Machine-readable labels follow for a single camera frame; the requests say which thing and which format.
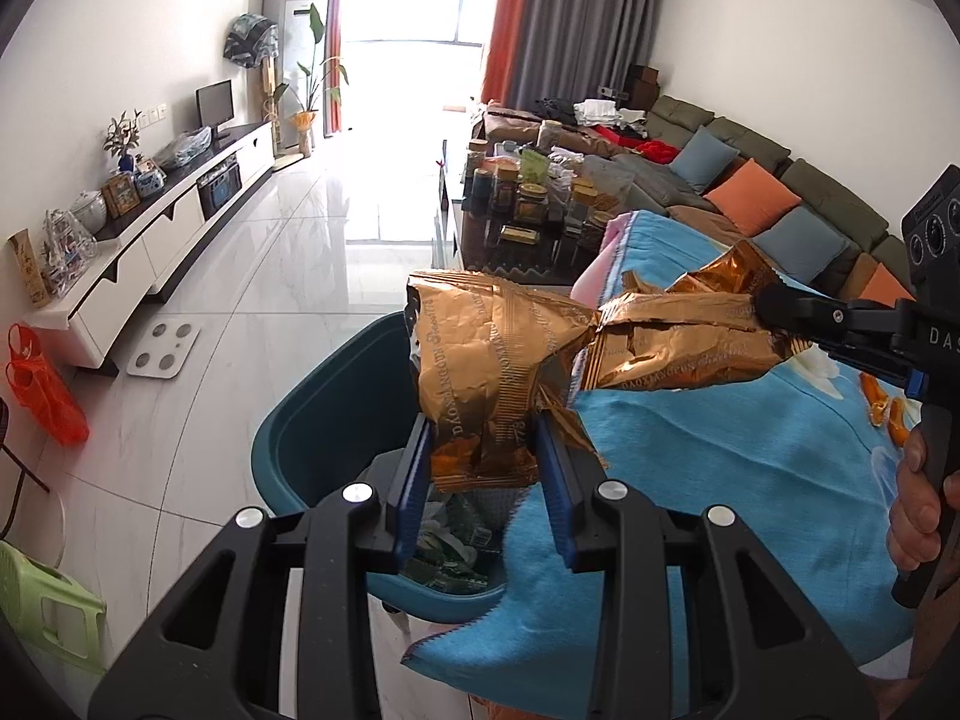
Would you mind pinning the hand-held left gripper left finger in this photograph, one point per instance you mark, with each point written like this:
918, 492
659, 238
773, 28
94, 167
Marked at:
414, 499

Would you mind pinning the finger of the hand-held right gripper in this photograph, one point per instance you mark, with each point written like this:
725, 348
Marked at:
825, 322

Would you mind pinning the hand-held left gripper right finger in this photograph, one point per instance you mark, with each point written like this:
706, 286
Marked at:
553, 499

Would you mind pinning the clear green orange plastic wrapper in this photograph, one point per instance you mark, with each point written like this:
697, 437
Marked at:
450, 551

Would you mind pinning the teal plastic bin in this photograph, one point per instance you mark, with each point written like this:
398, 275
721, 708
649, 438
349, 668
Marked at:
330, 405

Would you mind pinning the golden snack bag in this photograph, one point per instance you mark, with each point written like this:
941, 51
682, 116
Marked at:
675, 345
480, 360

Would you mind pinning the person's right forearm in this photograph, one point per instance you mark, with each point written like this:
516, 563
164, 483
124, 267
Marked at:
904, 697

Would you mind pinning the person's right hand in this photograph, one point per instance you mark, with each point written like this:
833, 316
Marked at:
911, 510

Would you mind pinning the orange cushion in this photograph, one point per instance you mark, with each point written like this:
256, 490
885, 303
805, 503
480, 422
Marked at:
881, 289
750, 199

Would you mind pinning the blue cushion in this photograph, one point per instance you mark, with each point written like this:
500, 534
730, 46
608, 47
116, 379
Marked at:
799, 244
701, 159

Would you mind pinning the blue printed blanket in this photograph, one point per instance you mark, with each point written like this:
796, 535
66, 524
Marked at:
675, 480

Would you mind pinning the green sectional sofa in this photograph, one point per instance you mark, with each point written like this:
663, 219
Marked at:
825, 187

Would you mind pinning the red cloth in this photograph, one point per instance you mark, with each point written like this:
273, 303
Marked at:
654, 150

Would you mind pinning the glass coffee table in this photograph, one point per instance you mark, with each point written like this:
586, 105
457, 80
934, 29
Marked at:
446, 225

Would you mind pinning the white bathroom scale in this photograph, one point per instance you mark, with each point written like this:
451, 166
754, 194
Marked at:
163, 349

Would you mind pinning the brown stacked boxes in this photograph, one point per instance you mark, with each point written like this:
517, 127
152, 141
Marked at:
641, 86

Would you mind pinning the pile of clothes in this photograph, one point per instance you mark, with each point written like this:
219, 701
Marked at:
600, 111

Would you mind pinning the brown chaise seat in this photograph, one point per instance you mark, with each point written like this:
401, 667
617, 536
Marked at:
517, 127

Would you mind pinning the white black TV cabinet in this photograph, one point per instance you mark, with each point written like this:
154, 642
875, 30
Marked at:
172, 225

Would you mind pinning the green plastic stool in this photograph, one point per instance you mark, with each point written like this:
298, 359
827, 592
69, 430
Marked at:
45, 600

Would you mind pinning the red plastic bag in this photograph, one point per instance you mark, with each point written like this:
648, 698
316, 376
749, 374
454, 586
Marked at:
45, 397

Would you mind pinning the grey and orange curtain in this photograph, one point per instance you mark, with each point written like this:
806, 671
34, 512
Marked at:
585, 22

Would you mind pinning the tall potted plant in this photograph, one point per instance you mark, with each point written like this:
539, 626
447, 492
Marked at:
302, 124

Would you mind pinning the blue white porcelain jar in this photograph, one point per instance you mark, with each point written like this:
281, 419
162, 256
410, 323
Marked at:
150, 181

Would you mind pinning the clear plastic bag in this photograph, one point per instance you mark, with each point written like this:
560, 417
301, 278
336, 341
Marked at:
184, 150

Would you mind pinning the clear gift package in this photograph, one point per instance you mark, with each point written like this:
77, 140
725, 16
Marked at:
69, 251

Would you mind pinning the white lidded tureen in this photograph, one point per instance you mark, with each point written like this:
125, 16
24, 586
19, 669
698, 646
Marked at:
88, 211

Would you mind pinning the black monitor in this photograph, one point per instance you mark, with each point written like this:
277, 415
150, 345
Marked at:
214, 103

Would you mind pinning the tan tall box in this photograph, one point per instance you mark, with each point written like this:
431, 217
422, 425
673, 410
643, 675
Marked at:
30, 270

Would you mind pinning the decorative plant in blue vase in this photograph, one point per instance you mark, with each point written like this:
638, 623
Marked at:
124, 139

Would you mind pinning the dark red curtain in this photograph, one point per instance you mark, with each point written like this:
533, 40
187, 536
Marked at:
334, 37

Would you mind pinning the fan with printed cover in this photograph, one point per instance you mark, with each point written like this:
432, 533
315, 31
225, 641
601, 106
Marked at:
249, 41

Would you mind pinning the white standing air conditioner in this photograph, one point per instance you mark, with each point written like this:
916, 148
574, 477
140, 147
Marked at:
296, 7

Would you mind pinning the wooden picture frame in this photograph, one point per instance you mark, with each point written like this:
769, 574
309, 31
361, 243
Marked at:
120, 196

